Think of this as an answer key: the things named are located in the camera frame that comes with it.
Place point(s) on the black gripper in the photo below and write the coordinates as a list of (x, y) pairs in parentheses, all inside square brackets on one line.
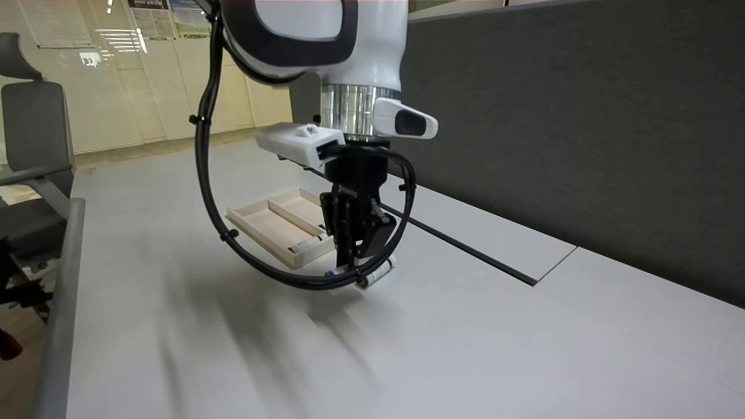
[(360, 166)]

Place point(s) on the small white labelled bottle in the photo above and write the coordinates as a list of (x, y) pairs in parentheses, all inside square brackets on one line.
[(379, 272)]

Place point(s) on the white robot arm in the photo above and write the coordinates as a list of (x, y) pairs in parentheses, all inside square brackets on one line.
[(326, 46)]

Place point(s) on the wooden two-compartment tray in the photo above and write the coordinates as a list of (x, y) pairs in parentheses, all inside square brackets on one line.
[(269, 223)]

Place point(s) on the thin grey table mat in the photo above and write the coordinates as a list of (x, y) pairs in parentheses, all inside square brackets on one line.
[(490, 232)]

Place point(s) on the grey fabric partition panel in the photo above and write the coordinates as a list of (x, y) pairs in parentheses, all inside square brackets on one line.
[(584, 123)]

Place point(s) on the grey office chair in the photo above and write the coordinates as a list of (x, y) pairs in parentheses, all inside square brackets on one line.
[(36, 140)]

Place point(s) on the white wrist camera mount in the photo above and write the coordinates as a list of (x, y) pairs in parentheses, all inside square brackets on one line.
[(298, 142)]

